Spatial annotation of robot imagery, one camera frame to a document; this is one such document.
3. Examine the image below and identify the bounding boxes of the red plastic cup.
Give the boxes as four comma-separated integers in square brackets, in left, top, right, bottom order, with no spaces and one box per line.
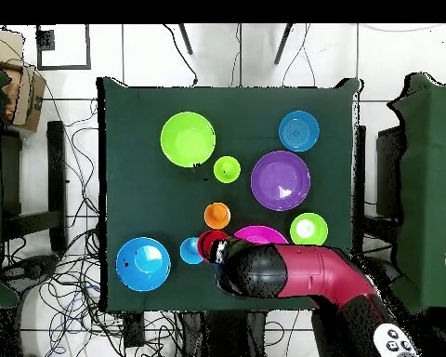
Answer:
[196,229,230,264]

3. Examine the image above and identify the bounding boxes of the orange plastic cup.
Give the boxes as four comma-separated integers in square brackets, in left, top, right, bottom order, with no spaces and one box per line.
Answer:
[203,202,232,231]

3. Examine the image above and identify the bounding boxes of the green plastic cup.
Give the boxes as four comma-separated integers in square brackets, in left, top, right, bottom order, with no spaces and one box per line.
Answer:
[213,155,242,184]

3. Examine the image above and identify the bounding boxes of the pink plastic bowl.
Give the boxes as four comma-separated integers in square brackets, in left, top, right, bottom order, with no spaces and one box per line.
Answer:
[232,225,290,246]

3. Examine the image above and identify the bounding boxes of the purple plastic bowl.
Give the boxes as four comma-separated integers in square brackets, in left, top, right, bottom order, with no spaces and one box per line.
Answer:
[250,150,312,212]

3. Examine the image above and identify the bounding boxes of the blue plastic cup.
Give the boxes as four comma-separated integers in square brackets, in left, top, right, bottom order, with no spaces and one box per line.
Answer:
[179,236,205,266]

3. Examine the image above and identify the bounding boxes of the large green plastic bowl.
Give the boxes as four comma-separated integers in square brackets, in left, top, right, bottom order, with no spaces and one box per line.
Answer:
[160,111,217,169]

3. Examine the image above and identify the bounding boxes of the dark green tablecloth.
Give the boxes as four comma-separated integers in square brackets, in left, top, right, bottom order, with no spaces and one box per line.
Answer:
[96,76,364,312]

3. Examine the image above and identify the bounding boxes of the small green ribbed bowl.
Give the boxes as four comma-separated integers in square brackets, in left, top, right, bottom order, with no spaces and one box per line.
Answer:
[289,212,329,248]

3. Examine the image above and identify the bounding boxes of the small blue patterned bowl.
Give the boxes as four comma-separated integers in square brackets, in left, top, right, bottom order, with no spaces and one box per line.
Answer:
[278,110,321,153]

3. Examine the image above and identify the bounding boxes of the large blue plastic bowl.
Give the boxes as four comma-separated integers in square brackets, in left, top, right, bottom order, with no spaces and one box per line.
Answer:
[115,236,172,293]

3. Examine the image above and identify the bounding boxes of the black power strip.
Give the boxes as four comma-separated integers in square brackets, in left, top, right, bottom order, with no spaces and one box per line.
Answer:
[123,311,147,349]

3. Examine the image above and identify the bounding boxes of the black tripod leg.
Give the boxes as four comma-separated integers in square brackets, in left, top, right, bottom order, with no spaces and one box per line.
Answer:
[273,23,295,65]
[177,23,194,56]

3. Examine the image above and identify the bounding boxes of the black metal stand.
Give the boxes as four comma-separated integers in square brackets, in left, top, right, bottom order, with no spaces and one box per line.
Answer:
[1,120,69,253]

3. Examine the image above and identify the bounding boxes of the cardboard box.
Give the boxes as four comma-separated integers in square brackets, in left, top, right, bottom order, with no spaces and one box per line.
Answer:
[0,62,48,134]
[0,28,25,70]

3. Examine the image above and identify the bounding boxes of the thin black cable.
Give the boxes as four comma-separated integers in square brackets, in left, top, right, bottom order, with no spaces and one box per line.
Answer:
[162,23,200,87]

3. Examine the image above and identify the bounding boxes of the grey pedestal foot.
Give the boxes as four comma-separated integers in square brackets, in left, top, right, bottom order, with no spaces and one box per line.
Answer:
[1,253,60,295]
[363,256,401,287]

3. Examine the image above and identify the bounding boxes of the black square frame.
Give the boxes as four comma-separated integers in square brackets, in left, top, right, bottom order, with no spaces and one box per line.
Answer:
[35,24,92,71]

